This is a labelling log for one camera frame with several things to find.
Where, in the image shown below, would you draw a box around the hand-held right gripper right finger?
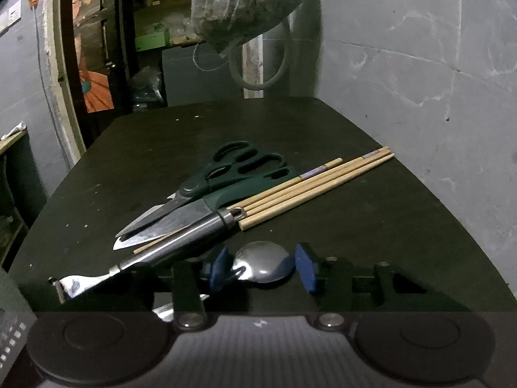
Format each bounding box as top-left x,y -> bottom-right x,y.
295,243 -> 457,329

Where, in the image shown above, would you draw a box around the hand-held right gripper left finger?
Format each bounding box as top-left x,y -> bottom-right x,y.
121,246 -> 232,329

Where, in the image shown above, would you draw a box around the stainless steel peeler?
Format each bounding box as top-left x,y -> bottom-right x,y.
48,206 -> 246,302

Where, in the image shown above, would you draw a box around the metal spoon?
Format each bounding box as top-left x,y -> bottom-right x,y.
153,240 -> 294,322

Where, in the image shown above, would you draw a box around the green handled knife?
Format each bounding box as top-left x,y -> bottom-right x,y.
112,172 -> 301,251

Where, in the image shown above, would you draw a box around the dark green scissors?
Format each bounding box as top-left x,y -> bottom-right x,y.
115,141 -> 292,239

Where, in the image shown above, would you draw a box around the wooden chopstick purple band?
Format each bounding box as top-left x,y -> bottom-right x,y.
226,146 -> 391,211
133,157 -> 344,254

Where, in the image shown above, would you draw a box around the white perforated plastic basket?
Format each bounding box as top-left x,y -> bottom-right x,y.
0,269 -> 38,374

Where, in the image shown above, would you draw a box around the dark grey cabinet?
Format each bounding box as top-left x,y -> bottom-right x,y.
162,44 -> 247,108

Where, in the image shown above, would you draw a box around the orange figure poster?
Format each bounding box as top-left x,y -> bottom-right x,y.
73,0 -> 116,113

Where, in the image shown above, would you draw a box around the green box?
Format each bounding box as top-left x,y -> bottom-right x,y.
135,28 -> 170,52

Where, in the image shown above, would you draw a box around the wooden shelf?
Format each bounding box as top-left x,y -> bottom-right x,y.
0,127 -> 29,156

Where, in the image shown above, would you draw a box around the white tube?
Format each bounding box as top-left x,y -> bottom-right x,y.
2,121 -> 27,140

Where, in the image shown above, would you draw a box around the dark wooden door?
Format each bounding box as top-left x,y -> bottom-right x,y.
70,0 -> 134,114

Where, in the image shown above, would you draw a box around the clear plastic bag dark contents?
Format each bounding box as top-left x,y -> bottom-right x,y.
190,0 -> 312,55

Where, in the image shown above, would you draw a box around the storage shelving unit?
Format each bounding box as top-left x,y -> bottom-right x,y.
129,0 -> 211,49

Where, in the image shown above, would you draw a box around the grey hose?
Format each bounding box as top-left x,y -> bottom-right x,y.
228,14 -> 292,92

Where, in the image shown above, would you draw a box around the pale door frame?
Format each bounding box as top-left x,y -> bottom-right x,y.
42,0 -> 87,162

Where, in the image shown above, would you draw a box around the thin wall cable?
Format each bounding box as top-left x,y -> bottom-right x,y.
34,8 -> 79,164

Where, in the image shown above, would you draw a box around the white wall switch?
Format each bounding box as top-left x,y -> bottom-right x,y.
0,2 -> 22,34

